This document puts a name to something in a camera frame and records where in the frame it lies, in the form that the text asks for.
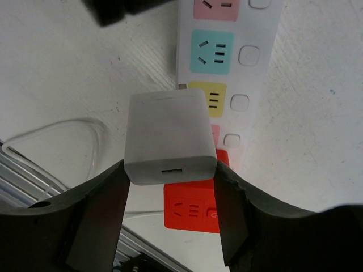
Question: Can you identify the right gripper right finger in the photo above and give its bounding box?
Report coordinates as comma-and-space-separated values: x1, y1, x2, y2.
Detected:
214, 162, 362, 271

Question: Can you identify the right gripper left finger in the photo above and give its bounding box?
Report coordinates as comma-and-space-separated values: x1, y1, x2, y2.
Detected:
1, 161, 130, 271

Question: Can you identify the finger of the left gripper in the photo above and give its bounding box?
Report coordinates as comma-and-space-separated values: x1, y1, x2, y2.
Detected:
81, 0, 172, 27

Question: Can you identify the red cube socket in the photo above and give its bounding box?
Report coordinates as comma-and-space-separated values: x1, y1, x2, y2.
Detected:
163, 149, 230, 235

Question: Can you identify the white multicolour power strip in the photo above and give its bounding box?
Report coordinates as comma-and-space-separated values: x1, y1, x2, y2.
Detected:
176, 0, 284, 172

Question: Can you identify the white charger block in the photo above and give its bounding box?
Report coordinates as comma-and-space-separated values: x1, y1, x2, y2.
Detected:
124, 88, 217, 186

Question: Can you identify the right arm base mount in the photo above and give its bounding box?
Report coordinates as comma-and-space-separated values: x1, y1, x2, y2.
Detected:
112, 253, 171, 272

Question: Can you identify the aluminium frame rail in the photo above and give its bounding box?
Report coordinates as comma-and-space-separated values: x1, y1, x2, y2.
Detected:
1, 154, 187, 271

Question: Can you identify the white power strip cable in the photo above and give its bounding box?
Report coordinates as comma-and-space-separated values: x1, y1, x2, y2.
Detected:
1, 118, 165, 224

